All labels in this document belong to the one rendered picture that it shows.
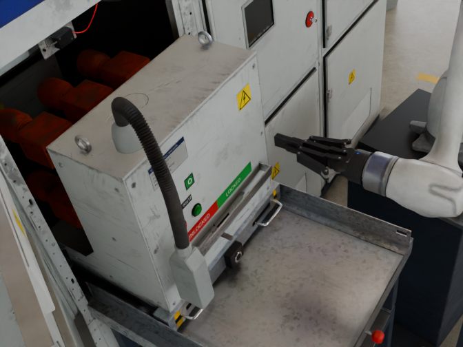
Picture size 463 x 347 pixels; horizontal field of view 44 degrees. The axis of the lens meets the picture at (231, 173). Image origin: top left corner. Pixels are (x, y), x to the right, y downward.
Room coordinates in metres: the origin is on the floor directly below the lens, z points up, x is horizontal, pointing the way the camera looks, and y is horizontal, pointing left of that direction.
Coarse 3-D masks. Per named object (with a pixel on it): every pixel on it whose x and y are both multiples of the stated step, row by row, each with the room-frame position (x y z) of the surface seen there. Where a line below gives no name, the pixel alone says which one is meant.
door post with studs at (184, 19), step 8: (168, 0) 1.44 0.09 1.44; (176, 0) 1.42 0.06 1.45; (184, 0) 1.44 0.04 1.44; (168, 8) 1.45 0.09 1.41; (176, 8) 1.42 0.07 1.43; (184, 8) 1.43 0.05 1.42; (176, 16) 1.41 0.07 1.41; (184, 16) 1.43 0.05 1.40; (192, 16) 1.45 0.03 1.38; (176, 24) 1.41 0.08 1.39; (184, 24) 1.42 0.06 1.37; (192, 24) 1.45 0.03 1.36; (176, 32) 1.44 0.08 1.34; (184, 32) 1.42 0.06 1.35; (192, 32) 1.44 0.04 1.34
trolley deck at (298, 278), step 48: (288, 240) 1.06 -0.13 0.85; (336, 240) 1.03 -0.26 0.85; (240, 288) 0.92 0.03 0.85; (288, 288) 0.90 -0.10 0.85; (336, 288) 0.87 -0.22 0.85; (384, 288) 0.84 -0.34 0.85; (144, 336) 0.83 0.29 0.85; (192, 336) 0.80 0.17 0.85; (240, 336) 0.78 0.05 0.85; (288, 336) 0.76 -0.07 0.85; (336, 336) 0.73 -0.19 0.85
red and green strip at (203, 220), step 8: (248, 168) 1.13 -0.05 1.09; (240, 176) 1.10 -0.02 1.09; (232, 184) 1.07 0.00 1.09; (224, 192) 1.04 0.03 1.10; (232, 192) 1.07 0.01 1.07; (216, 200) 1.02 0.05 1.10; (224, 200) 1.04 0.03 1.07; (216, 208) 1.01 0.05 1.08; (208, 216) 0.99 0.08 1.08; (200, 224) 0.96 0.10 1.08; (192, 232) 0.94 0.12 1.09
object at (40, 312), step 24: (0, 192) 0.69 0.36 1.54; (0, 216) 0.59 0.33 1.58; (0, 240) 0.54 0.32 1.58; (24, 240) 0.62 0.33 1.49; (0, 264) 0.50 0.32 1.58; (24, 264) 0.49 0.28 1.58; (24, 288) 0.46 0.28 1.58; (48, 288) 0.72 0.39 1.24; (24, 312) 0.42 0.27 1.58; (48, 312) 0.52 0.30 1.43; (72, 312) 0.93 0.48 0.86; (24, 336) 0.39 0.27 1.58; (48, 336) 0.38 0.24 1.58; (72, 336) 0.61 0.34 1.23
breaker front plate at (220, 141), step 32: (256, 64) 1.20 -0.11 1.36; (224, 96) 1.09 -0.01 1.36; (256, 96) 1.19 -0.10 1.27; (192, 128) 1.00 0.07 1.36; (224, 128) 1.08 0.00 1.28; (256, 128) 1.17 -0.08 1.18; (192, 160) 0.98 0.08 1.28; (224, 160) 1.06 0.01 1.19; (256, 160) 1.16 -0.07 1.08; (128, 192) 0.83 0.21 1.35; (160, 192) 0.89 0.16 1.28; (192, 192) 0.96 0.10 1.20; (256, 192) 1.14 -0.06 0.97; (160, 224) 0.87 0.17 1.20; (192, 224) 0.94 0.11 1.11; (160, 256) 0.85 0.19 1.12
